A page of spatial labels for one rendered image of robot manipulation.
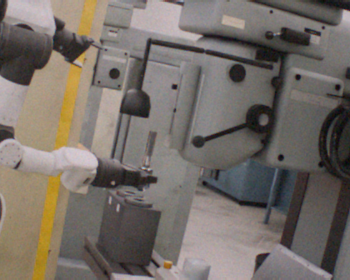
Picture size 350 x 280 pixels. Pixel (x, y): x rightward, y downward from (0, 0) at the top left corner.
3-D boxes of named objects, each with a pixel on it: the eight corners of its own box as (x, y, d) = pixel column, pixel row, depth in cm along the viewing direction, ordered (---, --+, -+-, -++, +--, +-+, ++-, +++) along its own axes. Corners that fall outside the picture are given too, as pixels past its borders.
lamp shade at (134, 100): (112, 110, 165) (117, 84, 165) (132, 112, 171) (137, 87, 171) (135, 117, 161) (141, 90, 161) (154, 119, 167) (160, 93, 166)
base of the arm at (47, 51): (-10, 67, 169) (5, 26, 166) (-18, 52, 179) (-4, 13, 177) (42, 82, 176) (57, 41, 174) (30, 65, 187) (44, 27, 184)
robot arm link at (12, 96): (-19, 161, 174) (6, 82, 170) (-31, 142, 185) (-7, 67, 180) (18, 169, 180) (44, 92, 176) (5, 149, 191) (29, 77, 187)
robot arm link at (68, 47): (69, 71, 243) (45, 57, 235) (65, 52, 249) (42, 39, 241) (94, 49, 238) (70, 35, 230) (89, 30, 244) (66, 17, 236)
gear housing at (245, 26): (212, 31, 158) (220, -10, 157) (175, 29, 181) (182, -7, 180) (327, 62, 169) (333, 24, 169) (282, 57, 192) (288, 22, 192)
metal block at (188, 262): (187, 285, 167) (192, 263, 167) (179, 277, 173) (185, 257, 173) (206, 287, 169) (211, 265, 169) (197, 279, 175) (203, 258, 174)
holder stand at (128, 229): (112, 262, 205) (125, 202, 204) (97, 241, 226) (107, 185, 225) (149, 266, 209) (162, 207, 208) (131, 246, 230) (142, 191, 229)
